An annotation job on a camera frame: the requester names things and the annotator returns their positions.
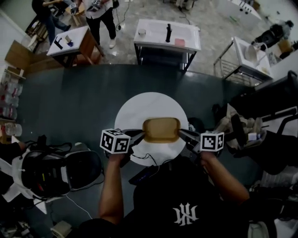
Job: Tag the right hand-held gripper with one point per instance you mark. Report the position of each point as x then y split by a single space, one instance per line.
211 141

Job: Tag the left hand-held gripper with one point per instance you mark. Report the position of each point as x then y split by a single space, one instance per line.
114 141

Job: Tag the person's right forearm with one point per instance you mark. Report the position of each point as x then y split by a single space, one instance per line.
223 181

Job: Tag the person's left forearm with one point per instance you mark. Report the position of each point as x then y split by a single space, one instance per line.
111 186

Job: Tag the white round table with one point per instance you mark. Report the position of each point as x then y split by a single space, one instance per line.
151 104

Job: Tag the beige crumpled jacket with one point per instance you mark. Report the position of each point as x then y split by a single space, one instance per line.
224 123

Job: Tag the black electronic box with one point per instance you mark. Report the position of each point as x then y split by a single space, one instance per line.
142 176

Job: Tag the large white black backpack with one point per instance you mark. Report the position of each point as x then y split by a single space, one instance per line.
83 169

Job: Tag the person's black t-shirt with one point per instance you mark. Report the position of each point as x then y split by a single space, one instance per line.
163 209

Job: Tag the black office chair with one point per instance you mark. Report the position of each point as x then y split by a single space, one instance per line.
274 153

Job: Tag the pink sponge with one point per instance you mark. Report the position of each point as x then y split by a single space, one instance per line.
180 41

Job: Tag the small wooden side table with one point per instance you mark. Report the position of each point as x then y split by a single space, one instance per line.
90 46

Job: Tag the white sink on metal stand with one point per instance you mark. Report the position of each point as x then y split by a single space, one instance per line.
239 48

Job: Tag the white oval bowl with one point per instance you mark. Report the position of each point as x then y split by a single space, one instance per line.
251 54

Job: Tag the white sink table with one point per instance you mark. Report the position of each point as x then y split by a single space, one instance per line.
153 35

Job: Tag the glass bowl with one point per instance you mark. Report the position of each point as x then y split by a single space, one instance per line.
141 32

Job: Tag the black bottle on table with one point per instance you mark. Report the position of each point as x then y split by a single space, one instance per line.
168 32

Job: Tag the white plastic bin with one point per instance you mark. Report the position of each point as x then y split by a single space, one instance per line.
61 229

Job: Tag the angular black faucet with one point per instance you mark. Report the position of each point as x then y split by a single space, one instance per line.
59 44

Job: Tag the small cardboard box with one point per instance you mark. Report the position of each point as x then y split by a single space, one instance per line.
284 46

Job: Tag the wooden chair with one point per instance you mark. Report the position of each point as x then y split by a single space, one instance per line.
76 19

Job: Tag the long white counter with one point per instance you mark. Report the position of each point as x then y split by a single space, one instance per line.
232 7

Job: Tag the light wooden panel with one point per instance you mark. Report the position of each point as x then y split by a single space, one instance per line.
23 55

